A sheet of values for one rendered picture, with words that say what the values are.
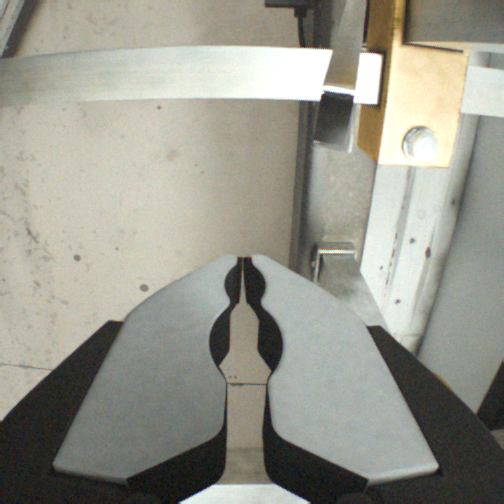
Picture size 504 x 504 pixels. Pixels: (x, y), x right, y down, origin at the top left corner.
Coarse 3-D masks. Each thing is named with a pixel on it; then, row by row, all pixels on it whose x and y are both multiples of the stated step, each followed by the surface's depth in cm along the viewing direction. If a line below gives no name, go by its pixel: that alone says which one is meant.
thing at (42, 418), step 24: (96, 336) 8; (72, 360) 8; (96, 360) 8; (48, 384) 7; (72, 384) 7; (24, 408) 6; (48, 408) 6; (72, 408) 7; (0, 432) 6; (24, 432) 6; (48, 432) 6; (0, 456) 5; (24, 456) 6; (48, 456) 6; (0, 480) 5; (24, 480) 5; (48, 480) 5; (72, 480) 5
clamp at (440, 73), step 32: (384, 0) 20; (384, 32) 21; (384, 64) 21; (416, 64) 20; (448, 64) 20; (384, 96) 22; (416, 96) 21; (448, 96) 21; (384, 128) 22; (448, 128) 22; (384, 160) 23; (448, 160) 23
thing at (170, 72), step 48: (144, 48) 21; (192, 48) 21; (240, 48) 21; (288, 48) 21; (0, 96) 21; (48, 96) 22; (96, 96) 22; (144, 96) 22; (192, 96) 22; (240, 96) 22; (288, 96) 22; (480, 96) 22
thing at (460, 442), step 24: (384, 336) 9; (384, 360) 8; (408, 360) 8; (408, 384) 7; (432, 384) 7; (432, 408) 7; (456, 408) 7; (432, 432) 6; (456, 432) 6; (480, 432) 6; (456, 456) 6; (480, 456) 6; (408, 480) 6; (432, 480) 6; (456, 480) 5; (480, 480) 5
